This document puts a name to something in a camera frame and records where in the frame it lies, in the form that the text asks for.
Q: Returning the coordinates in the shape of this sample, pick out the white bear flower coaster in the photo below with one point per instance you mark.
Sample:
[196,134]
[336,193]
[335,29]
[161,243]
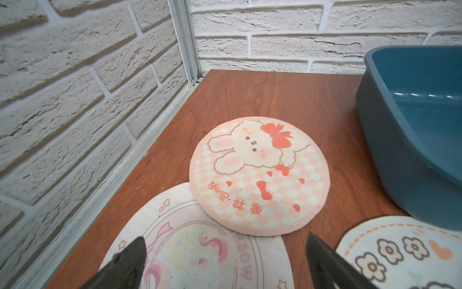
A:
[398,252]

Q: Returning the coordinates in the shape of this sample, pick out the pink rainbow unicorn coaster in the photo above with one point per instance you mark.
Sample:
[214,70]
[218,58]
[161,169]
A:
[187,249]

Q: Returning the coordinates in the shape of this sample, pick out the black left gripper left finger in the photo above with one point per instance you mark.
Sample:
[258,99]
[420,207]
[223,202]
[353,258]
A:
[124,271]

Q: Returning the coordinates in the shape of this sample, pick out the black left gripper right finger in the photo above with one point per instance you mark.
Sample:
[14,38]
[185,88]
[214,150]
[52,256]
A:
[329,270]

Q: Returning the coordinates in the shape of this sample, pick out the teal plastic storage box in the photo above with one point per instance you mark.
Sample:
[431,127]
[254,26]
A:
[410,107]

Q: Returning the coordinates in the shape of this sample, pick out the aluminium corner post left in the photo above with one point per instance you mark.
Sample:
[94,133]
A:
[183,24]

